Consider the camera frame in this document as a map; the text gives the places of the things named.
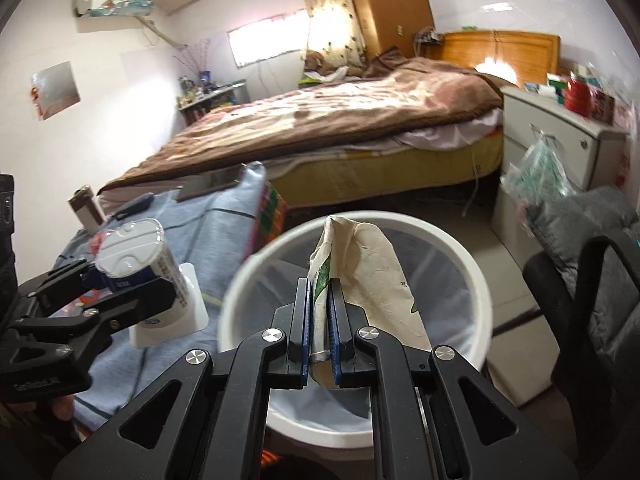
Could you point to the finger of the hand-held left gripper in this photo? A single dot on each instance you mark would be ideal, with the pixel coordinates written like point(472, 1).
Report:
point(130, 310)
point(55, 285)

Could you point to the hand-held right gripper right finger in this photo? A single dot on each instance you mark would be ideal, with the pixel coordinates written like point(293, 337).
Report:
point(336, 330)

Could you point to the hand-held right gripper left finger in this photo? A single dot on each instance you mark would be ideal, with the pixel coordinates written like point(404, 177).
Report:
point(301, 330)

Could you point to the white yogurt cup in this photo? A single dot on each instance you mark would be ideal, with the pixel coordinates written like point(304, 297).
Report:
point(162, 265)

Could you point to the crushed printed paper cup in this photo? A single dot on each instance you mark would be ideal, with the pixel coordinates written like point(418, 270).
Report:
point(370, 270)

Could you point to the white round trash bin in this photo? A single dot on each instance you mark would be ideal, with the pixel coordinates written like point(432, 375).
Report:
point(481, 310)

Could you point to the person's left hand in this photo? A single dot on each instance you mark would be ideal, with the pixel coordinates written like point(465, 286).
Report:
point(64, 407)

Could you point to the translucent bin liner bag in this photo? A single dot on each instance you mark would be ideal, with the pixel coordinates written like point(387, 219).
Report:
point(280, 285)

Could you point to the brown and white thermos mug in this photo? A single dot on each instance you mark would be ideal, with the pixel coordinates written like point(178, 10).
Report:
point(90, 212)

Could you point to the dark blue glasses case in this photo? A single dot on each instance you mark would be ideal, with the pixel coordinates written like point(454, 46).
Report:
point(132, 206)

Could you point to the red plaid cloth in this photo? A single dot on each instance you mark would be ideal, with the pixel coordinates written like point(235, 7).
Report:
point(272, 220)

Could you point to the blue checked table blanket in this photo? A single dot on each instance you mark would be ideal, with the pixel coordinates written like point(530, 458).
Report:
point(220, 230)

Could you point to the yellow bed mattress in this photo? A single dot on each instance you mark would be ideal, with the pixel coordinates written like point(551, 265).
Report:
point(400, 170)

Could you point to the red hanging ornament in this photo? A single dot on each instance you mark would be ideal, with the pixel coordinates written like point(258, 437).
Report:
point(35, 97)

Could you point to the bed with brown blanket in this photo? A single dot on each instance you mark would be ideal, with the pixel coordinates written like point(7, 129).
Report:
point(325, 115)

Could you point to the cluttered side desk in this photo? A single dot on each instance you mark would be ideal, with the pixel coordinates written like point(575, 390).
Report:
point(220, 100)

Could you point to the vase of dry branches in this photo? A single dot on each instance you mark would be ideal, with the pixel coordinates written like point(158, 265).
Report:
point(192, 57)

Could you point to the green printed plastic bag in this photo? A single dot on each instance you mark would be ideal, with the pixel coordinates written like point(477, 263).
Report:
point(542, 170)

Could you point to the black office chair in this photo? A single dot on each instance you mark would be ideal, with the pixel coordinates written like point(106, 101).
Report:
point(590, 260)

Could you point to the brown teddy bear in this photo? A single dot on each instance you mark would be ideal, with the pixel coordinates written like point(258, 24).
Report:
point(315, 62)

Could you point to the grey chair cushion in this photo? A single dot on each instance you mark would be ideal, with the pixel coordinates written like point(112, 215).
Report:
point(580, 215)

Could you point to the white air conditioner pipe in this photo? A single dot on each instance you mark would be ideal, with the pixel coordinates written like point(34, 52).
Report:
point(160, 35)

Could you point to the white air conditioner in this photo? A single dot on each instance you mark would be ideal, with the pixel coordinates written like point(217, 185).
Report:
point(115, 0)

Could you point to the bright window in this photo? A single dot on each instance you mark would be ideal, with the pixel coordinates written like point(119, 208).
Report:
point(265, 40)

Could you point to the white nightstand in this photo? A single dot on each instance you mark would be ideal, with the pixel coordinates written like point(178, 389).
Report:
point(545, 120)

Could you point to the patterned curtain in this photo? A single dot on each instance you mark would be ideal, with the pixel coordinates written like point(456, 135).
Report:
point(332, 25)

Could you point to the white power strip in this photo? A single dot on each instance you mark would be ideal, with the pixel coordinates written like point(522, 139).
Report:
point(427, 36)

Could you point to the wooden wardrobe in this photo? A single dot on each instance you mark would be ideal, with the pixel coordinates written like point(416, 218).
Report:
point(390, 5)

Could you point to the pile of small boxes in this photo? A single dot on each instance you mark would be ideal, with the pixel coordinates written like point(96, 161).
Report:
point(557, 82)

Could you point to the wooden bed headboard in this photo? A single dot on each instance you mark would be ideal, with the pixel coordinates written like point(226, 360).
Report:
point(525, 55)

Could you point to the white and red plastic bag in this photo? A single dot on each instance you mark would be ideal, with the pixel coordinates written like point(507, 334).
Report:
point(627, 160)

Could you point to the silver wall poster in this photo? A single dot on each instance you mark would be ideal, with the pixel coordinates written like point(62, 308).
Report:
point(55, 90)

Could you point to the small photo frame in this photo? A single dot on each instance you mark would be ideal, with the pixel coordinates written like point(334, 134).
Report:
point(204, 78)

